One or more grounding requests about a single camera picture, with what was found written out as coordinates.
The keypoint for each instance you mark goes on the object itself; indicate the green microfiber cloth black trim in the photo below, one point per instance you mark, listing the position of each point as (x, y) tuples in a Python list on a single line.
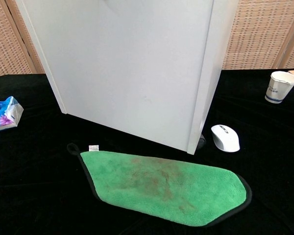
[(161, 186)]

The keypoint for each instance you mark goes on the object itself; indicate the blue tissue pack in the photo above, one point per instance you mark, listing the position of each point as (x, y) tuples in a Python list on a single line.
[(2, 113)]

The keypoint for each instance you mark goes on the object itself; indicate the woven rattan folding screen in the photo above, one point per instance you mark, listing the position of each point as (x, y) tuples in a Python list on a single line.
[(257, 34)]

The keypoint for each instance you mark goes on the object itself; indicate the white cabinet box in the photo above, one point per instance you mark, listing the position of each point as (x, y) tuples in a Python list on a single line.
[(134, 66)]

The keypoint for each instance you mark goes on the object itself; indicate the white paper cup blue print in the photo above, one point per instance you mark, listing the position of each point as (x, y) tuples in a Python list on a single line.
[(279, 88)]

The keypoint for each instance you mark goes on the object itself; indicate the dark grey rounded object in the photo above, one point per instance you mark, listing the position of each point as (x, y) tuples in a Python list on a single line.
[(201, 142)]

